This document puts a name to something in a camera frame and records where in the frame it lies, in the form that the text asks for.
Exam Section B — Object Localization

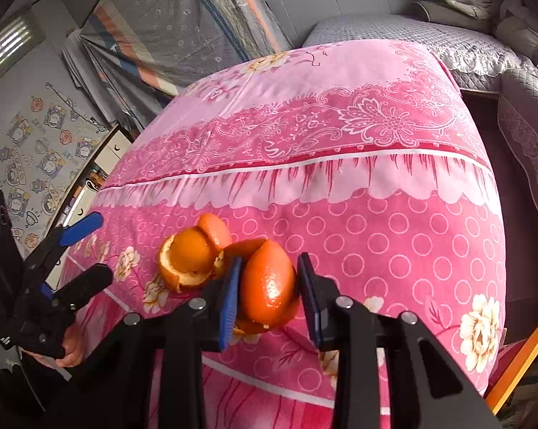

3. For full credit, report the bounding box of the cartoon printed cloth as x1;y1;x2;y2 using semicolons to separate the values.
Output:
0;83;111;260

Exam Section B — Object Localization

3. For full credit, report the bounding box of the round beige cushion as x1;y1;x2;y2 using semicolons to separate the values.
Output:
494;17;538;71

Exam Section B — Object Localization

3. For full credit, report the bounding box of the striped folded mattress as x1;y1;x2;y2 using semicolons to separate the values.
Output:
63;0;295;133

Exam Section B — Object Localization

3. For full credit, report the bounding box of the large orange peel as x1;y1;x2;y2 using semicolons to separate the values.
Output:
234;238;301;335

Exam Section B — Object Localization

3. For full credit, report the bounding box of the white pillow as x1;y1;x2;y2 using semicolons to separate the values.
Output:
499;0;538;24

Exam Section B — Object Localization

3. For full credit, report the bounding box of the grey bolster cushion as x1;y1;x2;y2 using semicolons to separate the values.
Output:
412;0;497;35

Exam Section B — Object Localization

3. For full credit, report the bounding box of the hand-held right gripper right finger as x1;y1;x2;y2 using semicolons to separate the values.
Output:
297;252;504;429

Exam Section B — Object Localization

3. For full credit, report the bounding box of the person's left forearm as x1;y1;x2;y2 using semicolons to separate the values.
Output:
0;353;69;429

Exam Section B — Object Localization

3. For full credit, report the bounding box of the white cabinet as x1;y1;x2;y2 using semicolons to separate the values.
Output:
43;124;135;278

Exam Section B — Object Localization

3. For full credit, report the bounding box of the yellow-rimmed black trash bin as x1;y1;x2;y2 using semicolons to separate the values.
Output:
483;308;538;414

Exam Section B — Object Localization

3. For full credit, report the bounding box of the person's left hand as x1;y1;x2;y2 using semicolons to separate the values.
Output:
21;321;86;369

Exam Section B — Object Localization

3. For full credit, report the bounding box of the grey quilted sofa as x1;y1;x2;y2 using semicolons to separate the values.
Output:
302;2;538;251

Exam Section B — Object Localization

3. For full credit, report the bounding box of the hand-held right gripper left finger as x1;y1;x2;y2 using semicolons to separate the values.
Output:
68;257;244;429

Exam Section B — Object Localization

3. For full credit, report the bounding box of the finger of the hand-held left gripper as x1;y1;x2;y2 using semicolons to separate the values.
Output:
24;211;104;278
54;263;115;311

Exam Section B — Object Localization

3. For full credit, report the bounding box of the pink floral blanket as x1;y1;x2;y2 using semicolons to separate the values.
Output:
57;39;507;429

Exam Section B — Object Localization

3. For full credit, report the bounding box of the curled orange peel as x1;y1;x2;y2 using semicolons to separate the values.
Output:
158;213;234;294

